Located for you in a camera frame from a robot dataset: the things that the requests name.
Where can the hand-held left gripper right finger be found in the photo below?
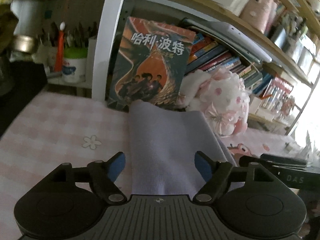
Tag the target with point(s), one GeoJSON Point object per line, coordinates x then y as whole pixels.
{"type": "Point", "coordinates": [203, 167]}

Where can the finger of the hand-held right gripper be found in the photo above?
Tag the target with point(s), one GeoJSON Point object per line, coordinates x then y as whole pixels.
{"type": "Point", "coordinates": [246, 160]}

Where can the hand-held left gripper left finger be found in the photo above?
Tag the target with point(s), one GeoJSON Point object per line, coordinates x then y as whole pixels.
{"type": "Point", "coordinates": [117, 167]}

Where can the lavender and beige sweater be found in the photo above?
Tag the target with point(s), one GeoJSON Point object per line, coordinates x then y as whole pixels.
{"type": "Point", "coordinates": [165, 142]}

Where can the small white box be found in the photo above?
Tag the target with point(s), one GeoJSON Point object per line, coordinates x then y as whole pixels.
{"type": "Point", "coordinates": [255, 105]}

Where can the white pink plush bunny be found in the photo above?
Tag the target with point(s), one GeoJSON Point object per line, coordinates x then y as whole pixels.
{"type": "Point", "coordinates": [222, 97]}

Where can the pink checked printed desk mat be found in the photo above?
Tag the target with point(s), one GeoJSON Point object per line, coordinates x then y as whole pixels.
{"type": "Point", "coordinates": [50, 135]}

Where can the row of upright books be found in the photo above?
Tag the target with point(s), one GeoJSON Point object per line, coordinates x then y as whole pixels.
{"type": "Point", "coordinates": [225, 60]}

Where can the large dark illustrated book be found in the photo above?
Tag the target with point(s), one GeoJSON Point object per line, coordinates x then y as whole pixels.
{"type": "Point", "coordinates": [150, 67]}

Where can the white cup with green rim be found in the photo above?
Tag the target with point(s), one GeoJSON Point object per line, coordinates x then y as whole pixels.
{"type": "Point", "coordinates": [75, 66]}

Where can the white tablet computer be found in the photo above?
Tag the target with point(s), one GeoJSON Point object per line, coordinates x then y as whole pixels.
{"type": "Point", "coordinates": [237, 40]}

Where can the bundle of pens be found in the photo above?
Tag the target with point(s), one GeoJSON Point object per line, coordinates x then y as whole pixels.
{"type": "Point", "coordinates": [75, 33]}

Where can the pink spotted pouch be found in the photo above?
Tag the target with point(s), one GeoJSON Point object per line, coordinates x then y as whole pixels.
{"type": "Point", "coordinates": [258, 10]}

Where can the round metal tin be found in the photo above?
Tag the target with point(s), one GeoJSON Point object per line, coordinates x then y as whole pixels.
{"type": "Point", "coordinates": [22, 44]}

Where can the white metal shelf frame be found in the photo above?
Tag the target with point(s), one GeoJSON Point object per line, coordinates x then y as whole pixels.
{"type": "Point", "coordinates": [107, 30]}

